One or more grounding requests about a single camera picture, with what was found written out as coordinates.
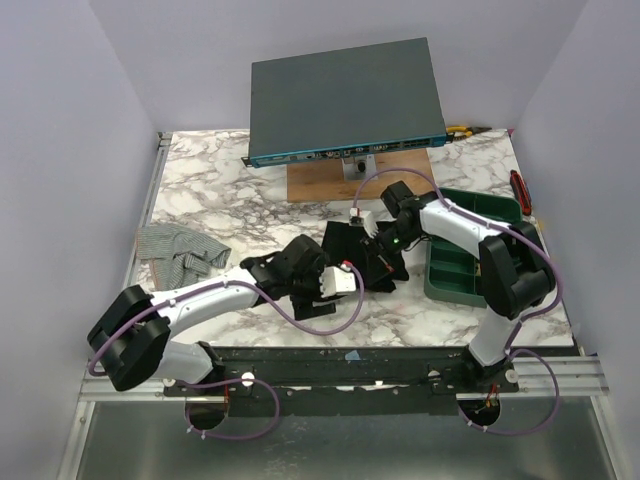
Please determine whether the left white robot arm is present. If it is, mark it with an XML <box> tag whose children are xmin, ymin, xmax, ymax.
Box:
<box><xmin>87</xmin><ymin>235</ymin><xmax>335</xmax><ymax>395</ymax></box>

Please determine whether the purple cable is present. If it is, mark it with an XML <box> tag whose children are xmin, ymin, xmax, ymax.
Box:
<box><xmin>352</xmin><ymin>167</ymin><xmax>567</xmax><ymax>435</ymax></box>
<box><xmin>87</xmin><ymin>262</ymin><xmax>367</xmax><ymax>441</ymax></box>

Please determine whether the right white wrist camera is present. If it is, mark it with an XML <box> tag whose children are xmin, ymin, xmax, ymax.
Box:
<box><xmin>349</xmin><ymin>207</ymin><xmax>379</xmax><ymax>238</ymax></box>

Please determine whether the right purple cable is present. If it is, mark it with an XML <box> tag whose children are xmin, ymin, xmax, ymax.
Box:
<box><xmin>352</xmin><ymin>167</ymin><xmax>567</xmax><ymax>435</ymax></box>

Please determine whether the red black utility knife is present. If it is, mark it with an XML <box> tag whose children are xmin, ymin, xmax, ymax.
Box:
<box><xmin>509</xmin><ymin>170</ymin><xmax>533</xmax><ymax>216</ymax></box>

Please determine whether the aluminium frame rail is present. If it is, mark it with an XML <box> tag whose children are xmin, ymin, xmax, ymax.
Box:
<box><xmin>56</xmin><ymin>132</ymin><xmax>173</xmax><ymax>479</ymax></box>

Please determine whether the green divided plastic tray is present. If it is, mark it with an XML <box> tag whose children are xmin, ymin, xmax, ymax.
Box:
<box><xmin>424</xmin><ymin>188</ymin><xmax>523</xmax><ymax>308</ymax></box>

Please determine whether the black metal base rail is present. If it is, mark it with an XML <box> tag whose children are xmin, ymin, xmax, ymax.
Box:
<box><xmin>162</xmin><ymin>343</ymin><xmax>521</xmax><ymax>419</ymax></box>

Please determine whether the grey network switch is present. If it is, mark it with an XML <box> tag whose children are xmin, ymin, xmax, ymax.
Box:
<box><xmin>244</xmin><ymin>38</ymin><xmax>447</xmax><ymax>168</ymax></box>

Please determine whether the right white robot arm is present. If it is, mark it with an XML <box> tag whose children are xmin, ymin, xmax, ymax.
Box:
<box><xmin>363</xmin><ymin>181</ymin><xmax>559</xmax><ymax>392</ymax></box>

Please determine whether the grey striped underwear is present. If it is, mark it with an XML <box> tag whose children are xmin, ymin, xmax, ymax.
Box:
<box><xmin>136</xmin><ymin>224</ymin><xmax>231</xmax><ymax>291</ymax></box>

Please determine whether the brown plywood board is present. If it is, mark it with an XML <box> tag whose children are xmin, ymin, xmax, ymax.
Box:
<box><xmin>286</xmin><ymin>149</ymin><xmax>435</xmax><ymax>203</ymax></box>

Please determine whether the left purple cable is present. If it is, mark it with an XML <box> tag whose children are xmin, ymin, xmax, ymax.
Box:
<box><xmin>87</xmin><ymin>262</ymin><xmax>367</xmax><ymax>441</ymax></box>

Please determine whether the grey metal stand bracket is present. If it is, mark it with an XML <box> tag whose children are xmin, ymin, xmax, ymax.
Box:
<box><xmin>342</xmin><ymin>154</ymin><xmax>377</xmax><ymax>181</ymax></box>

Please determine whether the black underwear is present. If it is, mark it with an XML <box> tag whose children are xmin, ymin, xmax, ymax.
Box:
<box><xmin>290</xmin><ymin>221</ymin><xmax>409</xmax><ymax>321</ymax></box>

